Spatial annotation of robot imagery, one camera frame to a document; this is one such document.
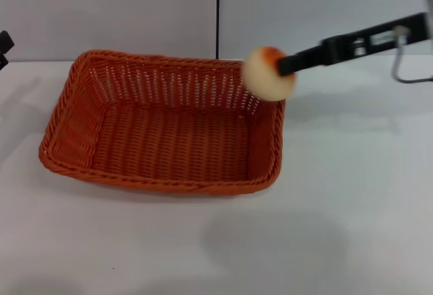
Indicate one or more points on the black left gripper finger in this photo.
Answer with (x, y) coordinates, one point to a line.
(2, 61)
(6, 41)

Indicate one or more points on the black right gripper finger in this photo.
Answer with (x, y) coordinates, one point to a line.
(324, 53)

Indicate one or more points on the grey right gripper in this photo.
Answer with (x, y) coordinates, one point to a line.
(429, 17)

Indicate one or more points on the round toasted bun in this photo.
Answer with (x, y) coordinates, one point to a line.
(262, 82)

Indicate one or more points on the orange woven plastic basket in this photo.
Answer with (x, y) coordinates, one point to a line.
(169, 146)

